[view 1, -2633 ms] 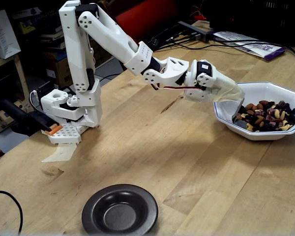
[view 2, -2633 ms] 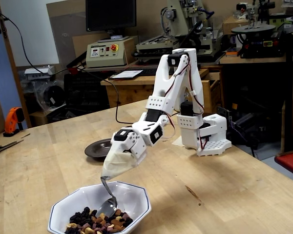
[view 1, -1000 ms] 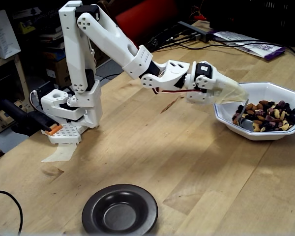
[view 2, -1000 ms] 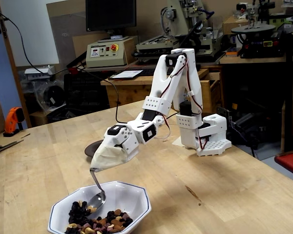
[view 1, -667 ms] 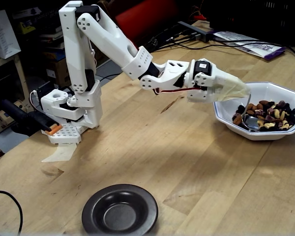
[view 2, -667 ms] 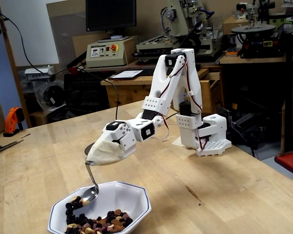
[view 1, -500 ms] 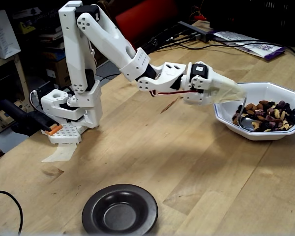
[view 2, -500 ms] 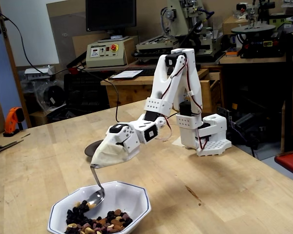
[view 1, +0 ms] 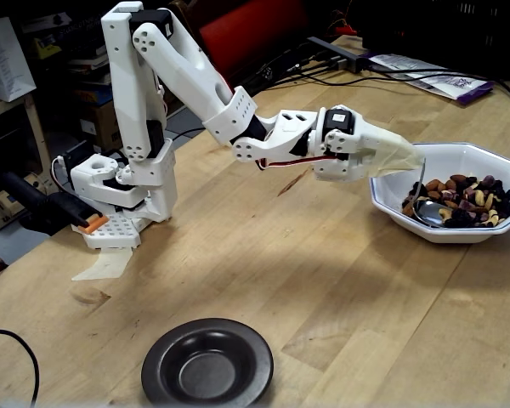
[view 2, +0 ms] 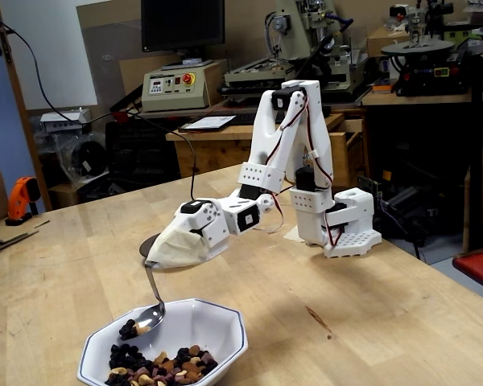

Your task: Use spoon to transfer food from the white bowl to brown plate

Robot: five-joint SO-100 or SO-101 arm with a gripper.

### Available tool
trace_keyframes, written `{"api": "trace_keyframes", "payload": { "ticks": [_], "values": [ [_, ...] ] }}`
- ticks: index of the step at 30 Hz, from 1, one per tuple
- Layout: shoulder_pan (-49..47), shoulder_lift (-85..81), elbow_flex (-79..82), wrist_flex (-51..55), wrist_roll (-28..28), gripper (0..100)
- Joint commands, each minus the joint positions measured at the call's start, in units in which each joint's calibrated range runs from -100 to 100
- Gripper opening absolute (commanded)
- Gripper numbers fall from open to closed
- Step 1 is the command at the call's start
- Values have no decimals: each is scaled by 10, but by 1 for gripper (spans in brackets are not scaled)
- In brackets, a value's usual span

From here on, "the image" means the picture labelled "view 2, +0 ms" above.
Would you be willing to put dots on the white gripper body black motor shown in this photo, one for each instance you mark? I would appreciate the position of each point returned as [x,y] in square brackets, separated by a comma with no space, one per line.
[208,228]

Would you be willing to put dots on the white fixed gripper jaw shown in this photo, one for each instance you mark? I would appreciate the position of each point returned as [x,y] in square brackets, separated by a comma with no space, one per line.
[217,245]

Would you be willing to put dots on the white moving gripper jaw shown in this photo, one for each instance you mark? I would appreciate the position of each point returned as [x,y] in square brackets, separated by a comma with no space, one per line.
[210,217]

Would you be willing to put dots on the bent metal spoon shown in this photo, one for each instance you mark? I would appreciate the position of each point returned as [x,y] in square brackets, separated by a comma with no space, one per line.
[155,317]

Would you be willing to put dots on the scooped nuts and raisins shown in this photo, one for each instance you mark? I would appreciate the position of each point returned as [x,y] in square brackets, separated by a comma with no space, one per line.
[126,329]

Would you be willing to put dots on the white robot arm with base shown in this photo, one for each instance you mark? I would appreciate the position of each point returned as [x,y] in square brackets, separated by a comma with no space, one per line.
[318,128]

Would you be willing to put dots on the dark brown plate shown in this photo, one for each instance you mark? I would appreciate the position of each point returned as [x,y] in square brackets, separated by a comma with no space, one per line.
[147,247]

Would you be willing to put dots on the white octagonal bowl blue rim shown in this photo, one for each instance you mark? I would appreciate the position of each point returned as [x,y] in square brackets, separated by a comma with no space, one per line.
[217,325]

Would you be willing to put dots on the beige masking tape wrap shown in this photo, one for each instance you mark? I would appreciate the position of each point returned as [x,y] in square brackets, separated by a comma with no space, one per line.
[173,247]

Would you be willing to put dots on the wooden workbench cabinet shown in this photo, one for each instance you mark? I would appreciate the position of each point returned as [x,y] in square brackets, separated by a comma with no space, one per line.
[209,153]

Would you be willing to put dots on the black plastic crate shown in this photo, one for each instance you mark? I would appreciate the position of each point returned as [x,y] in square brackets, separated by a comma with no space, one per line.
[141,153]

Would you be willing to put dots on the beige tape piece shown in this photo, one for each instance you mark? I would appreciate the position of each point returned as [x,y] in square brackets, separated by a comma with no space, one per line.
[294,236]

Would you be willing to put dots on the tablet with white screen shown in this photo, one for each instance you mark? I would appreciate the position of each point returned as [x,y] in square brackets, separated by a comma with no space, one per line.
[209,122]

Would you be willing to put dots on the black keyboard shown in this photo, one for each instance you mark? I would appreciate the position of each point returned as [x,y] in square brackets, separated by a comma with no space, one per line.
[245,118]

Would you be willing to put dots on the beige control box red button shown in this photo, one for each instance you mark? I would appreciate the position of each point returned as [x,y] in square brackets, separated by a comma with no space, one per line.
[173,96]

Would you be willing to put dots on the small red item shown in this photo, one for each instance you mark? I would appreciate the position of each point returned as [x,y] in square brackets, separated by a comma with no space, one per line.
[120,116]

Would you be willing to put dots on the plastic bag with black roll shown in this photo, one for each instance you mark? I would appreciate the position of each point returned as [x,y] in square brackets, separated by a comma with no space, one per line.
[86,157]

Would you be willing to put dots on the nuts and raisins mix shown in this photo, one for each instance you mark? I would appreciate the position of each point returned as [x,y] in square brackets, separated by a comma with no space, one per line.
[161,370]

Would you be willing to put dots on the small white box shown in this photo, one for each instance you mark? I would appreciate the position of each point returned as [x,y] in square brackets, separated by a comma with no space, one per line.
[60,122]

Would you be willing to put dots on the green circuit board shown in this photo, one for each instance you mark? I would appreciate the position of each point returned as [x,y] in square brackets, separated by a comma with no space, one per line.
[368,185]

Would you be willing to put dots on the orange black hand tool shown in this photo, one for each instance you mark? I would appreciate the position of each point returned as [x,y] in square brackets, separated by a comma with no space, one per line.
[20,193]

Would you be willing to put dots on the black computer monitor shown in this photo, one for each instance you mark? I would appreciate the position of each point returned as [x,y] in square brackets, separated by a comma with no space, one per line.
[181,24]

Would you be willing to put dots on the flat cardboard pieces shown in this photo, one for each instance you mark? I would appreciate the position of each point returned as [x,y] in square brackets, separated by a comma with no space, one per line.
[4,237]

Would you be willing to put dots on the beige milling machine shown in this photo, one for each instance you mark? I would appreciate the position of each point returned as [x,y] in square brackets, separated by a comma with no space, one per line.
[302,24]

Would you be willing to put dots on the brown cardboard box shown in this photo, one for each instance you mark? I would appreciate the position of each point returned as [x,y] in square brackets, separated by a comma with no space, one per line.
[380,40]

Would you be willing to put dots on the wooden side table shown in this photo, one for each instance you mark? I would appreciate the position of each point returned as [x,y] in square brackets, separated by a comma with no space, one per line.
[426,98]

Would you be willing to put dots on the black scroll saw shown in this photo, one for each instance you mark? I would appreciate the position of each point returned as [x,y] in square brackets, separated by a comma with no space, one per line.
[426,76]

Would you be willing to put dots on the red chair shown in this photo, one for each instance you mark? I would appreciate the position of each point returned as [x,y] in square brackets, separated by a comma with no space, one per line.
[481,267]

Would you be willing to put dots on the blue door wooden frame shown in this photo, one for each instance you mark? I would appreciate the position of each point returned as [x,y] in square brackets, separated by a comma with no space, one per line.
[4,120]

